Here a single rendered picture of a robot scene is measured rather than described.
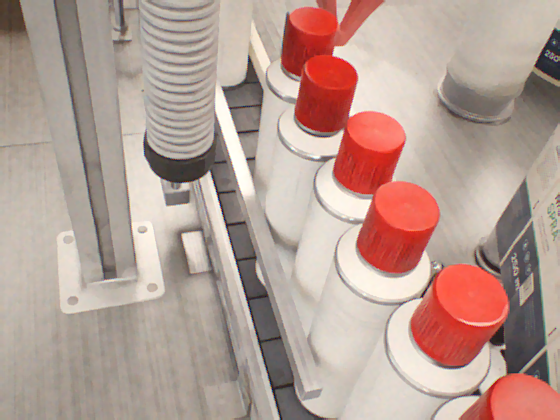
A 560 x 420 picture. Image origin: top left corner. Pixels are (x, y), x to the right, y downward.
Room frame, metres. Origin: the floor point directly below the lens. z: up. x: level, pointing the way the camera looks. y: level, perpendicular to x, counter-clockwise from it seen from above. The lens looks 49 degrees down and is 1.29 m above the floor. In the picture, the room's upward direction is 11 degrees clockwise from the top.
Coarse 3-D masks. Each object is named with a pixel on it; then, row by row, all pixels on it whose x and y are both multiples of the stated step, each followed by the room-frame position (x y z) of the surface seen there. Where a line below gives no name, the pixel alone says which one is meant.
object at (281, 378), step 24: (240, 96) 0.50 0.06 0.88; (240, 120) 0.46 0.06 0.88; (216, 168) 0.39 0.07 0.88; (240, 216) 0.34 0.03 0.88; (240, 240) 0.31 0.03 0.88; (240, 264) 0.29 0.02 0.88; (264, 312) 0.25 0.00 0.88; (264, 336) 0.22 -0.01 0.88; (264, 360) 0.22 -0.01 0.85; (288, 384) 0.19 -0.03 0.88; (288, 408) 0.17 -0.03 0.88
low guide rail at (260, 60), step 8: (256, 32) 0.57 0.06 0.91; (256, 40) 0.56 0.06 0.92; (256, 48) 0.54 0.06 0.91; (256, 56) 0.53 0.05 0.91; (264, 56) 0.53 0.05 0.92; (256, 64) 0.53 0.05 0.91; (264, 64) 0.52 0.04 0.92; (256, 72) 0.53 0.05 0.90; (264, 72) 0.50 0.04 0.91; (264, 80) 0.50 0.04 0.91
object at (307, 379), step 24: (216, 96) 0.40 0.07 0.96; (216, 120) 0.37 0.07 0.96; (240, 144) 0.34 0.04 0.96; (240, 168) 0.32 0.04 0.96; (240, 192) 0.29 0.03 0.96; (264, 216) 0.27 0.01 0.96; (264, 240) 0.25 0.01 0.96; (264, 264) 0.23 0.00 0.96; (288, 288) 0.22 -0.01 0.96; (288, 312) 0.20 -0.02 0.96; (288, 336) 0.18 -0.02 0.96; (288, 360) 0.17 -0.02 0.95; (312, 360) 0.17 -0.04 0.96; (312, 384) 0.15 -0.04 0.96
